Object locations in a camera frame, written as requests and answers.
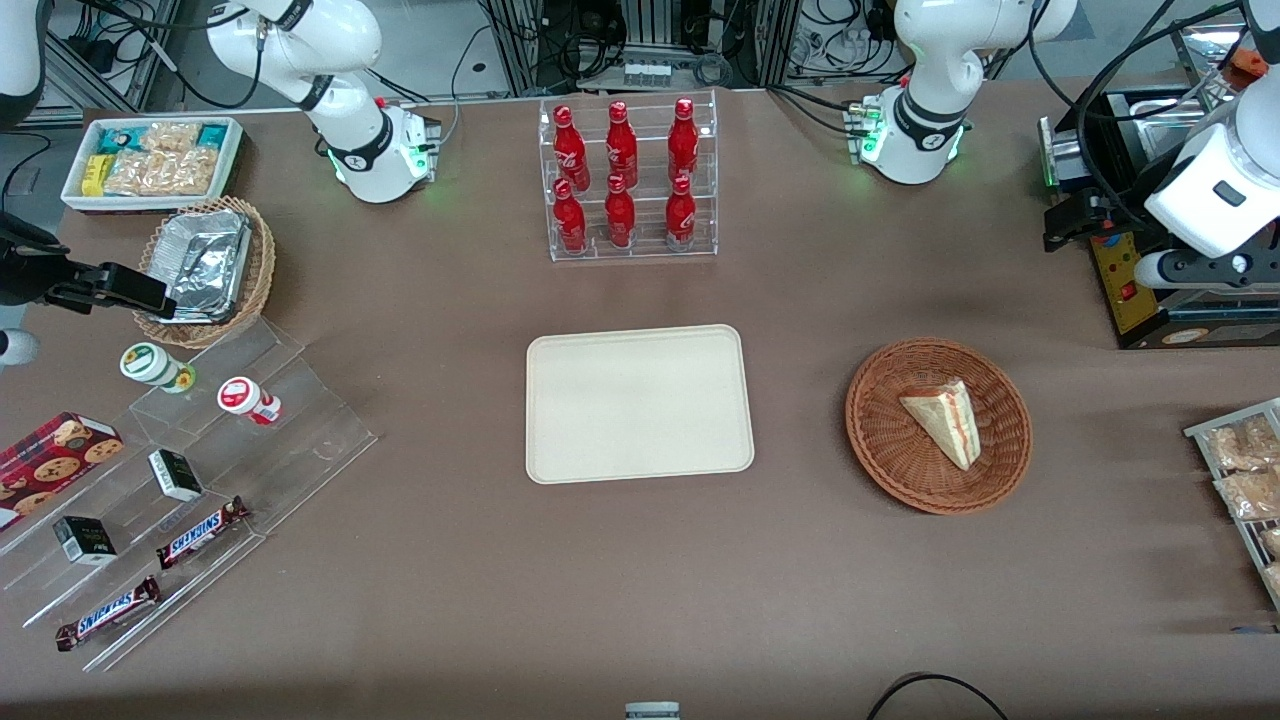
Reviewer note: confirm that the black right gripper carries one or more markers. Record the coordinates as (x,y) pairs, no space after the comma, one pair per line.
(22,272)

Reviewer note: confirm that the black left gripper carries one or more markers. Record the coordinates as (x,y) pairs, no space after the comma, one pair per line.
(1088,216)

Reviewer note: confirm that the triangle sandwich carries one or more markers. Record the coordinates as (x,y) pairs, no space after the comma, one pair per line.
(948,420)

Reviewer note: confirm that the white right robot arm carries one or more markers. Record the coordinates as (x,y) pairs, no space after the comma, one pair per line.
(370,150)

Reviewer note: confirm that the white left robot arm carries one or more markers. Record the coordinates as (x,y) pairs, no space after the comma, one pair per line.
(925,80)

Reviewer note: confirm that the light wicker basket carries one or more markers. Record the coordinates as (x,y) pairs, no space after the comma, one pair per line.
(260,270)

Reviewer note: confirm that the brown wicker basket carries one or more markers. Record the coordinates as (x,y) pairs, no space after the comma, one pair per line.
(900,450)

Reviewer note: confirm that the cream plastic tray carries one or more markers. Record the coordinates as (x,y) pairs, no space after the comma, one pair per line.
(640,405)

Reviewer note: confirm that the aluminium foil container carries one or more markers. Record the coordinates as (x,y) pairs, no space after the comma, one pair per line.
(200,260)

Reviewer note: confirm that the green lid yogurt cup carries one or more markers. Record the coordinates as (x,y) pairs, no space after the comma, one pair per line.
(150,363)

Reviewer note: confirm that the black yellow food warmer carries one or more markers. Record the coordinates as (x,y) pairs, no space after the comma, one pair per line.
(1125,290)

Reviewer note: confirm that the clear rice cracker bag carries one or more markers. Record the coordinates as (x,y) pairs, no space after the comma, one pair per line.
(193,171)
(138,173)
(170,136)

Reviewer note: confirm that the yellow snack packet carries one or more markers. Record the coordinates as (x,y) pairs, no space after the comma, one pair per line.
(96,175)

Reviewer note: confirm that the red lid yogurt cup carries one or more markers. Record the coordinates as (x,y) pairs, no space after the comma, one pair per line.
(242,396)

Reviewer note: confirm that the teal snack packet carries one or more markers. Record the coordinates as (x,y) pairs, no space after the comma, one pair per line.
(122,140)
(212,134)

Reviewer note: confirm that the white rectangular snack bin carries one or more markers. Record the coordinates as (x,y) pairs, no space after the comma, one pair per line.
(232,160)

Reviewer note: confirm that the small black carton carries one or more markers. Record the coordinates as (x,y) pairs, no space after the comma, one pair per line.
(175,475)
(85,540)

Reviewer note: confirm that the red cookie box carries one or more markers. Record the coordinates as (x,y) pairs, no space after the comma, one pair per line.
(50,460)

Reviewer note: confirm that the clear acrylic stepped display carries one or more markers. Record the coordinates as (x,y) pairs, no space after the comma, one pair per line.
(300,440)

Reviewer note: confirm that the orange sausage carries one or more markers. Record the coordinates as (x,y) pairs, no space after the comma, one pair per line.
(1247,60)

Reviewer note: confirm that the snickers chocolate bar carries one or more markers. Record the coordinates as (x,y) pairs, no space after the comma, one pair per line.
(200,533)
(108,613)

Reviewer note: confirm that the clear pastry bag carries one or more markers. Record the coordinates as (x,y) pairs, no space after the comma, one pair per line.
(1245,445)
(1272,542)
(1250,495)

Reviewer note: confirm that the red cola bottle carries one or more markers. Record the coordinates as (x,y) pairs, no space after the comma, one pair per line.
(571,222)
(681,215)
(620,215)
(683,145)
(570,150)
(622,150)

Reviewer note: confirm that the clear acrylic bottle rack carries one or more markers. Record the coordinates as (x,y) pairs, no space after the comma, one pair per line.
(645,250)

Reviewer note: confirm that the white power strip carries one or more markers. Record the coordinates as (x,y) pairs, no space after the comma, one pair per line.
(646,75)

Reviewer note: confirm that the small grey device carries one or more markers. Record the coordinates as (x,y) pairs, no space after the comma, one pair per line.
(652,711)

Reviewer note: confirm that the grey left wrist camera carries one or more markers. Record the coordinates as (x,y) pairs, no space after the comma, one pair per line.
(1200,272)

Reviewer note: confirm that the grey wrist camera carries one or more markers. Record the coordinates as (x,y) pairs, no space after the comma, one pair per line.
(1200,272)
(15,348)

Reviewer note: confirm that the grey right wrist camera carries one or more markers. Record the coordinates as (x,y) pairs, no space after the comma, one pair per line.
(15,348)

